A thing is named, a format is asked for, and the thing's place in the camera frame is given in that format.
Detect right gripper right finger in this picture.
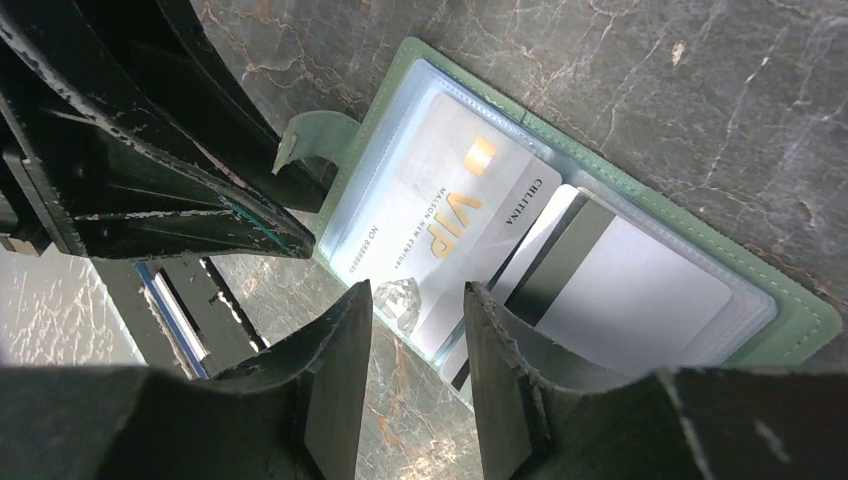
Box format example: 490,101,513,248
464,282,847,479

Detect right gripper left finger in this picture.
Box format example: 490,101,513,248
1,281,373,479

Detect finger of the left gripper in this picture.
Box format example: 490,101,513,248
1,1,315,260
156,1,326,213

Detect white striped credit card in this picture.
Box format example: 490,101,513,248
472,185,733,375

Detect green card holder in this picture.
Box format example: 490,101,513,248
272,37,843,403

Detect patterned white credit card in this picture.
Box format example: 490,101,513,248
329,92,562,356

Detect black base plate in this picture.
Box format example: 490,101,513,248
93,257,269,379

